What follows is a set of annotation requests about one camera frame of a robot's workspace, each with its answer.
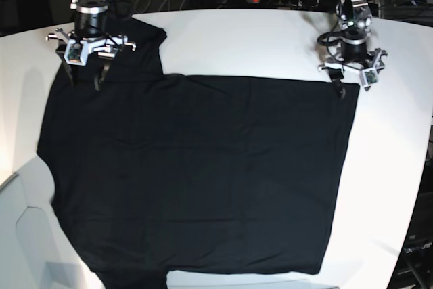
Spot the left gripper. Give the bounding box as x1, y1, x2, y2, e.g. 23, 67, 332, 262
317, 39, 388, 99

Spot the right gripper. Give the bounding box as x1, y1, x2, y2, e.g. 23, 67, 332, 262
45, 4, 137, 91

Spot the black T-shirt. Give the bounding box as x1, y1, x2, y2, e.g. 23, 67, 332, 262
37, 20, 359, 288

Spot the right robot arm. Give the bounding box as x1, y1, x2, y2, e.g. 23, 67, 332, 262
45, 0, 137, 91

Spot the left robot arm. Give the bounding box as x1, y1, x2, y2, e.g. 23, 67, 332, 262
317, 0, 388, 99

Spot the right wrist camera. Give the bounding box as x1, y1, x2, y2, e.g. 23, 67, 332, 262
64, 41, 85, 66

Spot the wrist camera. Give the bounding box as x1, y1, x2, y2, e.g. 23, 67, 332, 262
64, 41, 85, 66
359, 68, 378, 91

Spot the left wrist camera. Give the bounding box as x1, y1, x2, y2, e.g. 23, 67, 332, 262
359, 68, 378, 91

